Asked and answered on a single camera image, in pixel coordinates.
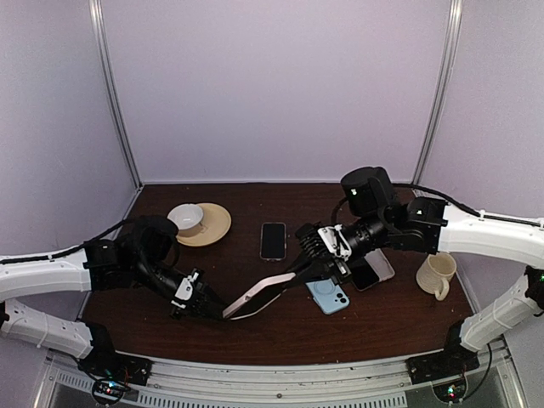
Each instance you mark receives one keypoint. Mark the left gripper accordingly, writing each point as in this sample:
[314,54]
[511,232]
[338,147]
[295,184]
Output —
[194,309]

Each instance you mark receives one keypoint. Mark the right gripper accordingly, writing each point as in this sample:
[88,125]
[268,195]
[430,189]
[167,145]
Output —
[316,269]

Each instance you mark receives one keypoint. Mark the purple phone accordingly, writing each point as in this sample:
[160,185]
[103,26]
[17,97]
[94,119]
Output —
[364,277]

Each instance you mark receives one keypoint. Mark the white phone case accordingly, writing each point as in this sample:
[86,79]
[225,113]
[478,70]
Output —
[380,265]

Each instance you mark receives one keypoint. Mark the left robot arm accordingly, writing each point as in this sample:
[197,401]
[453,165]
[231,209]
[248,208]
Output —
[137,258]

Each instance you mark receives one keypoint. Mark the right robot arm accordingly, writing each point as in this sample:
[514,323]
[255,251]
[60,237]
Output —
[428,225]

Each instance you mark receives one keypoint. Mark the beige saucer plate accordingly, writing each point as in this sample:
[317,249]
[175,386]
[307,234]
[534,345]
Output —
[214,226]

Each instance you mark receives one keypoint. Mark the white ceramic cup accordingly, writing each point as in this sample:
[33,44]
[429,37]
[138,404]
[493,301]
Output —
[186,216]

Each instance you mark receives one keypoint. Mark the cream ribbed mug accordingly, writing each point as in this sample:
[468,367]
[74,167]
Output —
[435,274]

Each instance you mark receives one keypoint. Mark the left round status board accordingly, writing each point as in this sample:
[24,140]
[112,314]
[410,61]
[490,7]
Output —
[107,392]

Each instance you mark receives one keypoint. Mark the round status board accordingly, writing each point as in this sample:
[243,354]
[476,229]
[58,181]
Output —
[450,392]
[107,392]

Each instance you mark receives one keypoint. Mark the right round status board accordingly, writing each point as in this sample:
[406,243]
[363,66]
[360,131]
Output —
[450,392]

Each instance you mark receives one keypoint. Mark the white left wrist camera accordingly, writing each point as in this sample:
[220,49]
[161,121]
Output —
[185,291]

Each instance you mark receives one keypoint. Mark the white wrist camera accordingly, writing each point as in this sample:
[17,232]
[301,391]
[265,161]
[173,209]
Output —
[185,291]
[335,242]

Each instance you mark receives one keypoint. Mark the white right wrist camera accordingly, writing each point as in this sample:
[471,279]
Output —
[335,242]

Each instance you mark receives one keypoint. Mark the front aluminium rail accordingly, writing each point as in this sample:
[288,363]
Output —
[373,383]

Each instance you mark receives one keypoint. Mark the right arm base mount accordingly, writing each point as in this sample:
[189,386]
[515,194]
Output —
[437,366]

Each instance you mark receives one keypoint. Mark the right aluminium frame post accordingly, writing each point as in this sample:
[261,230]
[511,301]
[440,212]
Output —
[448,59]

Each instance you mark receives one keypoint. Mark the aluminium frame post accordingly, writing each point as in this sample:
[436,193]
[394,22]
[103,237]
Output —
[113,102]
[448,59]

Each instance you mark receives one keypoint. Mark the left aluminium frame post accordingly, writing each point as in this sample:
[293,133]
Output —
[113,102]

